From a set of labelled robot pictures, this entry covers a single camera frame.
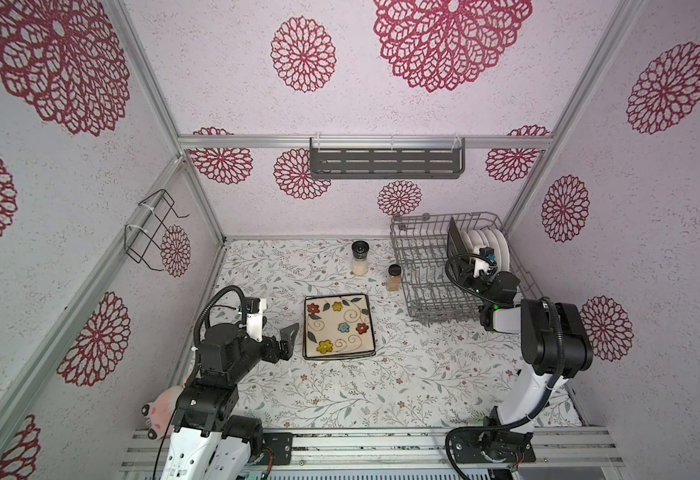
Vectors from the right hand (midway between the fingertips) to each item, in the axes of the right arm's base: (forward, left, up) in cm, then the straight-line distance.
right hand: (461, 253), depth 94 cm
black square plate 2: (+5, +1, -1) cm, 5 cm away
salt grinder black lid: (+6, +32, -5) cm, 33 cm away
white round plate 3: (+6, -10, 0) cm, 12 cm away
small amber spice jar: (-3, +20, -9) cm, 23 cm away
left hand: (-31, +50, +5) cm, 59 cm away
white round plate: (+5, -3, 0) cm, 6 cm away
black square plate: (-20, +39, -12) cm, 45 cm away
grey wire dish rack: (+20, +8, -17) cm, 27 cm away
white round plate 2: (+6, -6, 0) cm, 9 cm away
